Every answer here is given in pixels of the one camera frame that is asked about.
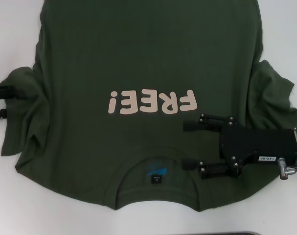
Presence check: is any silver right cable connector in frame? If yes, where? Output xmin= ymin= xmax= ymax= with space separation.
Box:
xmin=277 ymin=157 xmax=297 ymax=182

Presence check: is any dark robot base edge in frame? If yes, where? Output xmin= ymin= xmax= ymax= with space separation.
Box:
xmin=210 ymin=231 xmax=297 ymax=235

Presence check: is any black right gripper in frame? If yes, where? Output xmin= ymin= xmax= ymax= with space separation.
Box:
xmin=182 ymin=113 xmax=297 ymax=181

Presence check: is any dark green FREE t-shirt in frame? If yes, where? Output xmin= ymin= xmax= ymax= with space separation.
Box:
xmin=0 ymin=0 xmax=297 ymax=219

